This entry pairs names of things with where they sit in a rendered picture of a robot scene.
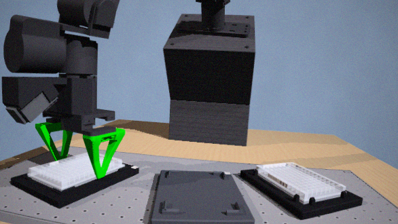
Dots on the white well plate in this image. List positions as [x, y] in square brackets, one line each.
[295, 179]
[72, 171]

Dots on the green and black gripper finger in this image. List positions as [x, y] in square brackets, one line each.
[92, 146]
[44, 130]

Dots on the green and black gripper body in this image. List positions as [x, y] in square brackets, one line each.
[83, 123]

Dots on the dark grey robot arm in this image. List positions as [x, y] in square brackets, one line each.
[34, 45]

